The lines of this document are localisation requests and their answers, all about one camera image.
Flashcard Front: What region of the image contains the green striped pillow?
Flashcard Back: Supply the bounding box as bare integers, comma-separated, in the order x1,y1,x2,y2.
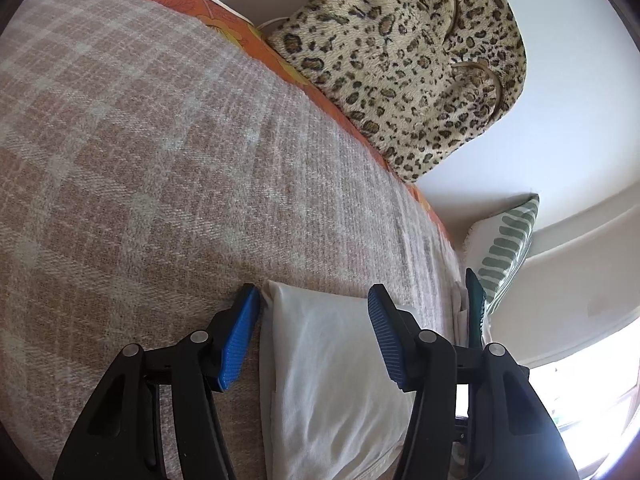
462,194,541,318

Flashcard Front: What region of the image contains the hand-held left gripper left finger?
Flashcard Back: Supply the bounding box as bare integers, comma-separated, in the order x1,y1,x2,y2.
52,283,262,480

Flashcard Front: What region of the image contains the leopard print cushion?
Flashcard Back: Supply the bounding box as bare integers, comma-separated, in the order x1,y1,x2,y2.
264,0,528,183

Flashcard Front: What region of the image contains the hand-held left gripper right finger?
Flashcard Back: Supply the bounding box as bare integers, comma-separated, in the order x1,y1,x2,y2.
367,284,573,480

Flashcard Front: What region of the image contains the white camisole top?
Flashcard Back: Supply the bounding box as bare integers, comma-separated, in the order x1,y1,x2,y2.
260,280,421,480

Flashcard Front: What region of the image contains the plaid blanket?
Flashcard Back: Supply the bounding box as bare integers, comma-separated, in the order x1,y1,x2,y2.
0,0,471,480

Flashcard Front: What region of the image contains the orange floral bed sheet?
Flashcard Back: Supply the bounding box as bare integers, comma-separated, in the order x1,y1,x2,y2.
62,0,456,251

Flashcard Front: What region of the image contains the white crumpled garment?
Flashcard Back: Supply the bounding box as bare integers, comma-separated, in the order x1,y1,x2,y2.
451,285,471,347

